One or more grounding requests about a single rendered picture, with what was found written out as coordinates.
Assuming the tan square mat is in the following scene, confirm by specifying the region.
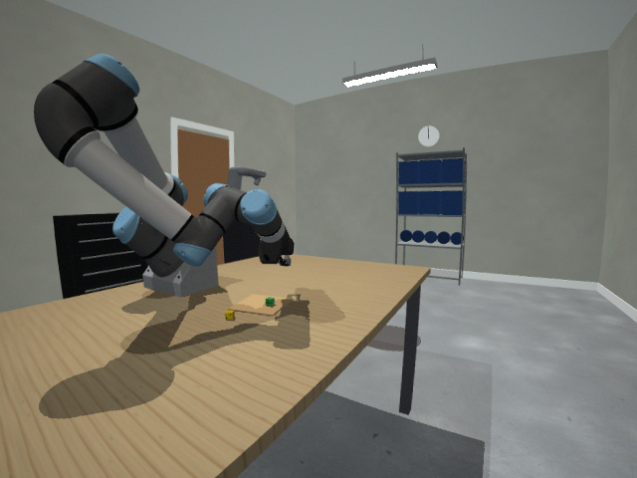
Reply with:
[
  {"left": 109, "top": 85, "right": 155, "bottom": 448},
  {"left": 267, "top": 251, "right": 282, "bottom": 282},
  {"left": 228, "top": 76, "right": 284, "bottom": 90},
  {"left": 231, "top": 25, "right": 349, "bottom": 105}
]
[{"left": 228, "top": 294, "right": 293, "bottom": 316}]

